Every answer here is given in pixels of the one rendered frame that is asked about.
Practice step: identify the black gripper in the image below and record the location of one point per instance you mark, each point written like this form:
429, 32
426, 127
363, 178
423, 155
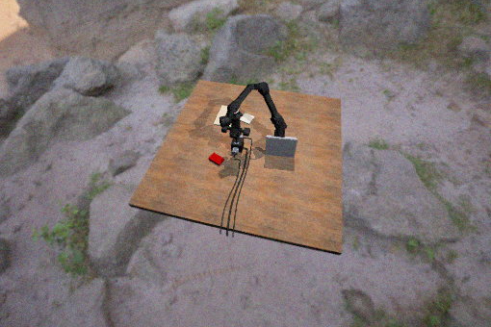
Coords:
245, 131

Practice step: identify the red rectangular block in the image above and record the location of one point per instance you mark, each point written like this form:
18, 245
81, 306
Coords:
216, 159

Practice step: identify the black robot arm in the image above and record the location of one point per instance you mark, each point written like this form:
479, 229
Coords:
233, 117

